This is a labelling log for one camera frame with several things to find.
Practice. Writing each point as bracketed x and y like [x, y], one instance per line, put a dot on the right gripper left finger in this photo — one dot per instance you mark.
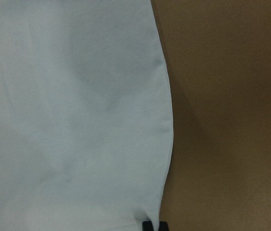
[147, 226]

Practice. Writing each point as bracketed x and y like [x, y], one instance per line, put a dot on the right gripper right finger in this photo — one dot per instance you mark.
[163, 226]

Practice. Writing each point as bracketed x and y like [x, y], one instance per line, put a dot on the light blue t-shirt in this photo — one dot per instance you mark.
[86, 125]

